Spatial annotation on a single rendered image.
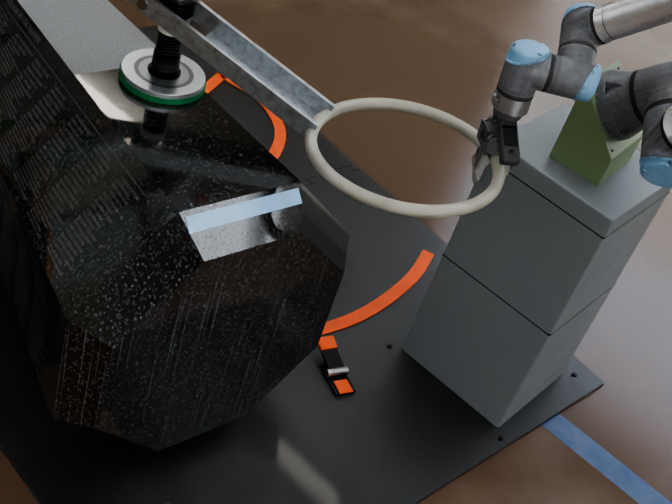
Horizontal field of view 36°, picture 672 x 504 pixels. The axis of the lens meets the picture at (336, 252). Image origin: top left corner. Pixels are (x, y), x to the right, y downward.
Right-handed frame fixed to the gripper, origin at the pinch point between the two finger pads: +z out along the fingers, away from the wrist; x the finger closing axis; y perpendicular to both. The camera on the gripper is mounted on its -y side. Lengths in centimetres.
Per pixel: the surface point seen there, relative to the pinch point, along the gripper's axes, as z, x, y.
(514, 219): 21.3, -18.5, 14.1
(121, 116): -1, 90, 15
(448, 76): 84, -66, 210
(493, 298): 48, -20, 12
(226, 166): 1, 65, 0
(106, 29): -3, 94, 54
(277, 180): 2, 53, -3
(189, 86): -3, 73, 28
